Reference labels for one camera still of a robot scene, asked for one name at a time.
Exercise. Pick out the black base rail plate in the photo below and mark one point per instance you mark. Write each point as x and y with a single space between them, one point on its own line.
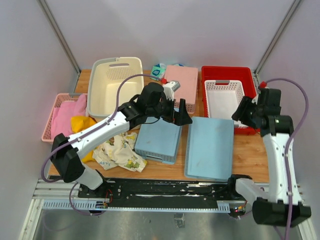
160 192

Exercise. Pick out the white perforated basket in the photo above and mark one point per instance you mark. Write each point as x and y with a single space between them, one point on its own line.
222 99

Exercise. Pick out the pink perforated basket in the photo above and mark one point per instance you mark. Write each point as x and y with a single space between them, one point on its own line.
188 80

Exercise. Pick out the pink basket with clothes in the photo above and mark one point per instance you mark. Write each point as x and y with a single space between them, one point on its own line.
61 97

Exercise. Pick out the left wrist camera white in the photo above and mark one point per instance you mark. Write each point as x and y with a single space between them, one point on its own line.
170 88

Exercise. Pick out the yellow cloth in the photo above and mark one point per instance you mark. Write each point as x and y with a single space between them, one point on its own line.
78 124

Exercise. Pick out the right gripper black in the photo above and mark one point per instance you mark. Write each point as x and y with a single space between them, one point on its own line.
240 113

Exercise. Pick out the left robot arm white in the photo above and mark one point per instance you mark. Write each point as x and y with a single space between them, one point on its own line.
67 152

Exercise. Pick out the blue perforated basket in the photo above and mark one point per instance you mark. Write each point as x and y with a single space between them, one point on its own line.
209 149
158 141

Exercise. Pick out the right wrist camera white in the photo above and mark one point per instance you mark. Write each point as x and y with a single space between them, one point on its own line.
261 86

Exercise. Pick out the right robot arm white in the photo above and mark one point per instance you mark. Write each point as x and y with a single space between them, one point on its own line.
281 205

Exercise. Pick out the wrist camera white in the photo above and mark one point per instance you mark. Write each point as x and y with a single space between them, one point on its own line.
261 86
170 88

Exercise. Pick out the teal white sock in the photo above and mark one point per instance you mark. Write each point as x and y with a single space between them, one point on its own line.
161 70

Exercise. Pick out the red plastic tray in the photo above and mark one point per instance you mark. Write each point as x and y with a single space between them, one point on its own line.
225 73

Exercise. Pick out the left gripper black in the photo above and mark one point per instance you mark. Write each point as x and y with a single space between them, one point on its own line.
180 118

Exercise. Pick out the printed white baby cloth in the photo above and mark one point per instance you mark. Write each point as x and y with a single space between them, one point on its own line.
119 152

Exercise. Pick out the large cream laundry basket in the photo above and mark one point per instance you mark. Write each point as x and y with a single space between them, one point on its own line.
105 78

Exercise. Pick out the slotted cable duct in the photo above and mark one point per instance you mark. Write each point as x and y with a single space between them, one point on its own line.
95 205

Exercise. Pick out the pink cloth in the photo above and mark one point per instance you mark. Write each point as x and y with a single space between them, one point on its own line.
61 116

